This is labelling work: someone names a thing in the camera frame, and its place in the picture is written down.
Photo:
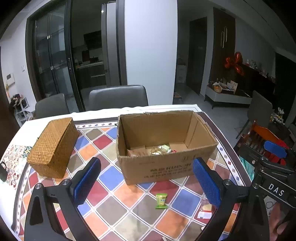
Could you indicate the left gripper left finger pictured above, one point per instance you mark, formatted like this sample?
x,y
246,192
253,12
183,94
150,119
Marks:
x,y
41,220

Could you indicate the green pistachio candy packet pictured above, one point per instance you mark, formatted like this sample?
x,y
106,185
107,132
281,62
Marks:
x,y
161,201

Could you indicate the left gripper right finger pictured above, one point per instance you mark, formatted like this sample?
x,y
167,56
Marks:
x,y
251,222

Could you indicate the red wooden chair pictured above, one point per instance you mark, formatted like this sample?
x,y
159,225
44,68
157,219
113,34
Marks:
x,y
256,137

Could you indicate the woven rattan box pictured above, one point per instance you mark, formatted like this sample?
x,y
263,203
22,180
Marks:
x,y
50,155

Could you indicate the brown cardboard box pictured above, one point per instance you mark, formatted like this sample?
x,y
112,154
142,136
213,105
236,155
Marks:
x,y
185,131

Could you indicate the colourful diamond table mat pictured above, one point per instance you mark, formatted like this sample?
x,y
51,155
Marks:
x,y
114,210

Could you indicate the grey chair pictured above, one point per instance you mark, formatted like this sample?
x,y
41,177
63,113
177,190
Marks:
x,y
260,110
118,97
51,106

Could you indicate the patterned floral placemat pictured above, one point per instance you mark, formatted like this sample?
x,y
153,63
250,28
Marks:
x,y
15,159

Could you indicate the gold olive snack packet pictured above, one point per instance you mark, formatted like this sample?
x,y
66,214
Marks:
x,y
157,151

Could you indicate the clear red cracker packet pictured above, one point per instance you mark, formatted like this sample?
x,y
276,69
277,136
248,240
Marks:
x,y
206,210

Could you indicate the grey chair centre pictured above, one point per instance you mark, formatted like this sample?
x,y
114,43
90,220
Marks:
x,y
118,97

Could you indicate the light green cake packet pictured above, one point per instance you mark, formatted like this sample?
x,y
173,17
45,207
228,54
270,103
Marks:
x,y
165,148

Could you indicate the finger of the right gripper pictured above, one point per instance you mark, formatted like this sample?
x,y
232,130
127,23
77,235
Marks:
x,y
259,157
275,149

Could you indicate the white low bench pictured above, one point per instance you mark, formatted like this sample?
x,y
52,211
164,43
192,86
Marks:
x,y
226,100

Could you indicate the black mug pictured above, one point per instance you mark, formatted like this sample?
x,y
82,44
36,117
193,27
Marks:
x,y
3,172

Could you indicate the grey chair right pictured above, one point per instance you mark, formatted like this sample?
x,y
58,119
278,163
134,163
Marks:
x,y
260,110

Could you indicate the brown pastry packet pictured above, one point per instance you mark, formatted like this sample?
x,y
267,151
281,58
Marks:
x,y
137,152

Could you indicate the teal cloth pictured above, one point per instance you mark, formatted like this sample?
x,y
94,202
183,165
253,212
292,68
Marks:
x,y
248,167

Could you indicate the person's right hand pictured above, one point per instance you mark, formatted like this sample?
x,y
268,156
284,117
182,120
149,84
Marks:
x,y
281,228

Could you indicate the white shoe rack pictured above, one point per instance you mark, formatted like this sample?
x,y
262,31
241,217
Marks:
x,y
21,109

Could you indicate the red garment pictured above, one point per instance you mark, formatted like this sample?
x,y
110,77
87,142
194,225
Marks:
x,y
273,158

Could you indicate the grey chair left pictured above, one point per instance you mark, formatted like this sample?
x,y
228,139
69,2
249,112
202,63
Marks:
x,y
51,106

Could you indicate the red foil balloon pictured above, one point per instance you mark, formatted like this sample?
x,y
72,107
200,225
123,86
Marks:
x,y
235,62

